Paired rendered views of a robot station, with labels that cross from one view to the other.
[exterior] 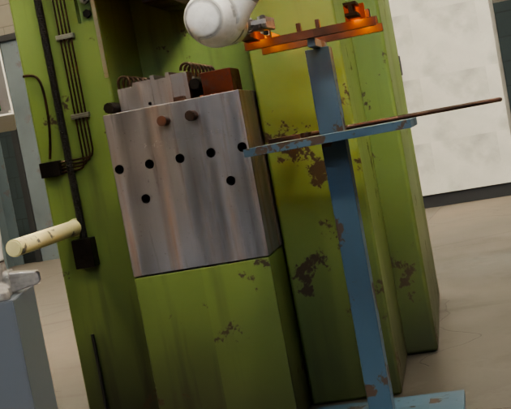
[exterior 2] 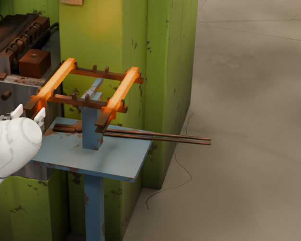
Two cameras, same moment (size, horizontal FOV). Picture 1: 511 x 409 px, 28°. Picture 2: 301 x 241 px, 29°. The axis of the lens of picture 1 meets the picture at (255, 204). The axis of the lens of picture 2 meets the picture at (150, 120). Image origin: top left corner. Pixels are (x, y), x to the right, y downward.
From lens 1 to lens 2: 148 cm
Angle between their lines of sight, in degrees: 28
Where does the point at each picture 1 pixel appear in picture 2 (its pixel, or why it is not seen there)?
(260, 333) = (37, 216)
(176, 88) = (1, 65)
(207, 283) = (8, 183)
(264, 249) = (45, 177)
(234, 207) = not seen: hidden behind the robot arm
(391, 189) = (153, 102)
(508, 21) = not seen: outside the picture
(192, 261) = not seen: hidden behind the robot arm
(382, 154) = (152, 81)
